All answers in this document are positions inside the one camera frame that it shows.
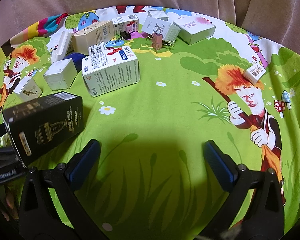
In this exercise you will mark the dark blue box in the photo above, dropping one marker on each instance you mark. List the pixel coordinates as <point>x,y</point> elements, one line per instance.
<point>76,60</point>

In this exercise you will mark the rose gold binder clip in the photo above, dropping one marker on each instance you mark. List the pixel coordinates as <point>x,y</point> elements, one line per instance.
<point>157,40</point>

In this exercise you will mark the small plain white box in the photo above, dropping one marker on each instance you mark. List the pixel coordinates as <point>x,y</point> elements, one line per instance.
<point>158,15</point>

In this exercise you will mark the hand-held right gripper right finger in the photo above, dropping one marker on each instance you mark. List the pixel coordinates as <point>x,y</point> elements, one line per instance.
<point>220,165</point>

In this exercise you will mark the plain white cube box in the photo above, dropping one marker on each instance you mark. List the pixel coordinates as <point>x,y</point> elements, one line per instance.
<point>60,75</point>

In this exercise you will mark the person's left hand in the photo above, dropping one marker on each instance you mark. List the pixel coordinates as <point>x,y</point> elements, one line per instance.
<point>10,200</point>

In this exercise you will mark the small patterned box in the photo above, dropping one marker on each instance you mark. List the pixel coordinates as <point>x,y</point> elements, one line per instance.
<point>32,73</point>

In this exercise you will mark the small white box red print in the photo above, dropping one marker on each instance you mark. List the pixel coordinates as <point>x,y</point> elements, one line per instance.
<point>255,73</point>

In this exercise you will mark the black binder clip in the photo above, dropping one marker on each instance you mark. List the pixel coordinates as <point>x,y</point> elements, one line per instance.
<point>123,35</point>

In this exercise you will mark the cartoon printed cloth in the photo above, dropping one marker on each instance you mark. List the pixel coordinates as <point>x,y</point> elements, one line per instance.
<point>165,110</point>

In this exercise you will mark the small white red milk carton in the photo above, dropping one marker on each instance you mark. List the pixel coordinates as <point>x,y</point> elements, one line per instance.
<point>126,23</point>

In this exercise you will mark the beige cardboard box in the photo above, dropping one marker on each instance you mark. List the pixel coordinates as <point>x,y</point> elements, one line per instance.
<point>92,36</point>

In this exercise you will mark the black box with gold print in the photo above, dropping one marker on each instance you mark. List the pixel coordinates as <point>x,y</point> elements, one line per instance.
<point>45,125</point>

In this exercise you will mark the white box with grey script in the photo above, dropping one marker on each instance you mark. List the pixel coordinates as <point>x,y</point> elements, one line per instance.
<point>160,27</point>

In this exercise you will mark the white box with gold figure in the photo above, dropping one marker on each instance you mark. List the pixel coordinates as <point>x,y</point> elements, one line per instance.
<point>27,88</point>

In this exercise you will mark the large white red milk carton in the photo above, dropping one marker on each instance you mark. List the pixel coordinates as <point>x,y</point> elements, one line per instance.
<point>112,70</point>

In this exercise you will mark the flat white box pink flower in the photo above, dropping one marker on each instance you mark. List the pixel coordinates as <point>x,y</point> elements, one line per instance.
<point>193,28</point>

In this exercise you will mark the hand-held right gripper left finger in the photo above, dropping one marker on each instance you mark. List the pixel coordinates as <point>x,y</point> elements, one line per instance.
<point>86,160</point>

